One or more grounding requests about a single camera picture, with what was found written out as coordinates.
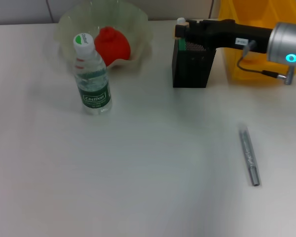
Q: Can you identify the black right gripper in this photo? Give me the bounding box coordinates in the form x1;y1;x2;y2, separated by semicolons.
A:
175;19;273;54

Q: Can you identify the beige eraser with barcode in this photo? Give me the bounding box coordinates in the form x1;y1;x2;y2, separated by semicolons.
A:
172;21;190;40

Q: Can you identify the green pen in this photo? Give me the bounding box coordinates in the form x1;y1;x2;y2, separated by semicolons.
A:
176;17;187;51

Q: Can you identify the clear water bottle green label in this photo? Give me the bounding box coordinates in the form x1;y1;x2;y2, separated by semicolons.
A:
73;33;113;117

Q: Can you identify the black mesh pen holder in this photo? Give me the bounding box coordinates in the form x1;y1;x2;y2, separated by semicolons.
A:
172;39;217;88

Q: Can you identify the translucent green fruit bowl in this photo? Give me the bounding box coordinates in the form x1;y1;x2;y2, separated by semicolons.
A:
54;0;154;73

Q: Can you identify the grey pen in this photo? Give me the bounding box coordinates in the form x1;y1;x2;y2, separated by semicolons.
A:
237;122;261;187

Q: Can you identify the yellow plastic bin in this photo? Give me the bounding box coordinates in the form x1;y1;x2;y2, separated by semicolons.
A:
217;0;296;83

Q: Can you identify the grey right gripper cable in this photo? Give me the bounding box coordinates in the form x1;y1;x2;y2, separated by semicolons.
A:
236;40;288;79

